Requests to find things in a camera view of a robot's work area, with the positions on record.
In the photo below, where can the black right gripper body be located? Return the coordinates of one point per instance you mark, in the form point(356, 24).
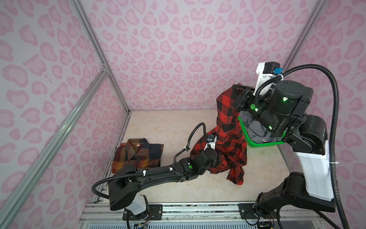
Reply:
point(256, 106)

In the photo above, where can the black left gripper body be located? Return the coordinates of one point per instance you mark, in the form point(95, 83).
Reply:
point(215, 162)

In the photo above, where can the red black plaid shirt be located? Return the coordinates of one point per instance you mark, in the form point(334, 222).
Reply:
point(231, 144)

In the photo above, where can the green plastic basket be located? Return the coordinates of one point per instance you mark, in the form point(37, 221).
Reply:
point(251, 141)

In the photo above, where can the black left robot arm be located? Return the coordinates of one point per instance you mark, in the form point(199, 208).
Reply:
point(126, 184)

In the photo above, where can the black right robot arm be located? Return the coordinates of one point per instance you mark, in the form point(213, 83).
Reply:
point(284, 115)

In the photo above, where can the folded brown plaid shirt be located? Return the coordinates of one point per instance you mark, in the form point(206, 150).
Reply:
point(137, 152)

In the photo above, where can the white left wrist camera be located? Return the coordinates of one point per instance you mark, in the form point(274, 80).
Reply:
point(210, 142)

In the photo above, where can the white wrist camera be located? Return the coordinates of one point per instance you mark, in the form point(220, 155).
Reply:
point(210, 142)
point(265, 72)

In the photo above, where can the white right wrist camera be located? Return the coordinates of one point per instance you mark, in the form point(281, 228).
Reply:
point(265, 72)

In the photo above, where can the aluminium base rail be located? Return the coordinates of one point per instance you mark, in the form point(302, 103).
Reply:
point(200, 215)

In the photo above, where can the right corner aluminium post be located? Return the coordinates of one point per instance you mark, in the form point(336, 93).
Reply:
point(316, 12)

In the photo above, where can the corner aluminium post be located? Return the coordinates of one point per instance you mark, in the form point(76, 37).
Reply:
point(316, 12)
point(86, 24)

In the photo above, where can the left corner aluminium post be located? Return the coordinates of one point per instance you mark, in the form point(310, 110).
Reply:
point(86, 24)

